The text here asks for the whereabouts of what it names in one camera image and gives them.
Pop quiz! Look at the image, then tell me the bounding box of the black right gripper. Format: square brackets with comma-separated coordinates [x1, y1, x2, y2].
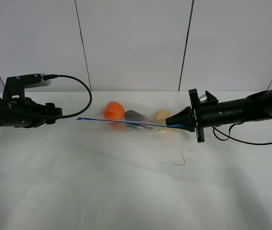
[166, 89, 222, 143]

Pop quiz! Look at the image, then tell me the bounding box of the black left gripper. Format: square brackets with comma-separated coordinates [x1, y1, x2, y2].
[3, 73, 62, 128]

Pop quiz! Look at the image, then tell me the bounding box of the clear zip bag blue seal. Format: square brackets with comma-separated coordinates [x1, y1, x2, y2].
[76, 101, 183, 132]

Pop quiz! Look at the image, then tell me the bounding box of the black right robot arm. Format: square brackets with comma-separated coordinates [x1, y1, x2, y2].
[165, 89, 272, 143]

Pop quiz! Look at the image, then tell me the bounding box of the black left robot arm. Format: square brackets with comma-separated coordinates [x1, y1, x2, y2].
[0, 73, 62, 128]

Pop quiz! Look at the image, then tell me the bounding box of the yellow pear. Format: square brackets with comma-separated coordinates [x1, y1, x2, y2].
[152, 109, 171, 131]

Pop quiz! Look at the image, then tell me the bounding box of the purple eggplant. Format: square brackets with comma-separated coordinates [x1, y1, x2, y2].
[124, 110, 152, 131]

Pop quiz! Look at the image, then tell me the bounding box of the orange fruit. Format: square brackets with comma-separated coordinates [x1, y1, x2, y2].
[103, 101, 125, 120]

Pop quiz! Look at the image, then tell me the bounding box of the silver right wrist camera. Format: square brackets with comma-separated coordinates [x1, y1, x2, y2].
[198, 94, 208, 103]

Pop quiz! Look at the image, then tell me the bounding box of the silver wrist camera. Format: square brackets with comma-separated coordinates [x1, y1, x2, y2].
[25, 73, 51, 89]
[198, 94, 208, 103]

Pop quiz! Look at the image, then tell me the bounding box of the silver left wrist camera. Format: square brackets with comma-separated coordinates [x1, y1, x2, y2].
[25, 73, 51, 89]

